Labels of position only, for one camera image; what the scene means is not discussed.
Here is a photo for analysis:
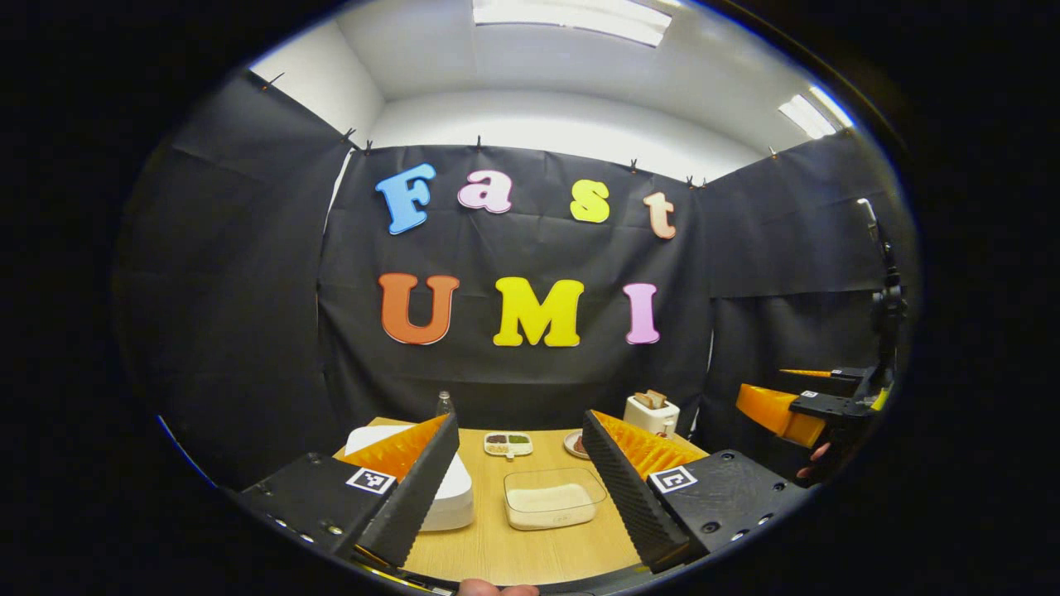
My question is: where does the white compartment dish with beans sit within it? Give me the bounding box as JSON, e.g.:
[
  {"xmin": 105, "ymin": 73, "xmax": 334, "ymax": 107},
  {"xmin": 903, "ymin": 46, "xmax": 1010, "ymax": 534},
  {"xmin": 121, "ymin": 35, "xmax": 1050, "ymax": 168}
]
[{"xmin": 484, "ymin": 431, "xmax": 534, "ymax": 459}]

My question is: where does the clear plastic rice box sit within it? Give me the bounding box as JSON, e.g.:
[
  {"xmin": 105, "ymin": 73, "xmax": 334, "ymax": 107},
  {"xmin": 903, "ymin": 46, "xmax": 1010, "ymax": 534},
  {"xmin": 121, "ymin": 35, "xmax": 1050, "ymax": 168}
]
[{"xmin": 503, "ymin": 468, "xmax": 610, "ymax": 531}]

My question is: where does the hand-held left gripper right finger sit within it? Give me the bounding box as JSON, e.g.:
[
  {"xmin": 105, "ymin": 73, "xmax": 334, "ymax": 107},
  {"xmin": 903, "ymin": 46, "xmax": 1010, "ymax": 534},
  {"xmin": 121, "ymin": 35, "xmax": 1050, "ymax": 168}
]
[{"xmin": 580, "ymin": 410, "xmax": 808, "ymax": 576}]

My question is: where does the ceiling light panel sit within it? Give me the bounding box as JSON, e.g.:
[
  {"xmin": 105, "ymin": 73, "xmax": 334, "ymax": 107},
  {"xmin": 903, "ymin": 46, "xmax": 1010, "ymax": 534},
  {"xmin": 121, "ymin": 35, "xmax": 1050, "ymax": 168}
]
[
  {"xmin": 472, "ymin": 0, "xmax": 673, "ymax": 48},
  {"xmin": 777, "ymin": 94, "xmax": 837, "ymax": 140},
  {"xmin": 809, "ymin": 83, "xmax": 855, "ymax": 129}
]

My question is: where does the white rice cooker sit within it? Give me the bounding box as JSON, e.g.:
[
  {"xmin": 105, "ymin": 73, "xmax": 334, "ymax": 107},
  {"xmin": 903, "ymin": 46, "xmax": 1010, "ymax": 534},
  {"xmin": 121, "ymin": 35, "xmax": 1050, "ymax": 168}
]
[{"xmin": 344, "ymin": 424, "xmax": 475, "ymax": 532}]

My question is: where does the white toaster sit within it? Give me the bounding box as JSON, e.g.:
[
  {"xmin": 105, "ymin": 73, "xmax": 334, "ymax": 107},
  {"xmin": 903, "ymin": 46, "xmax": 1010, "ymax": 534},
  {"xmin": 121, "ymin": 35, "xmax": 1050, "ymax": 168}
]
[{"xmin": 623, "ymin": 389, "xmax": 682, "ymax": 440}]

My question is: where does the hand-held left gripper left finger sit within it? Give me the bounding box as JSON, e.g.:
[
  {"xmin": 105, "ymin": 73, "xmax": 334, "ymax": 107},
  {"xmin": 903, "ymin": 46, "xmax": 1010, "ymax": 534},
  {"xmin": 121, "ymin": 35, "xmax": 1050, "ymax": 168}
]
[{"xmin": 236, "ymin": 412, "xmax": 461, "ymax": 572}]

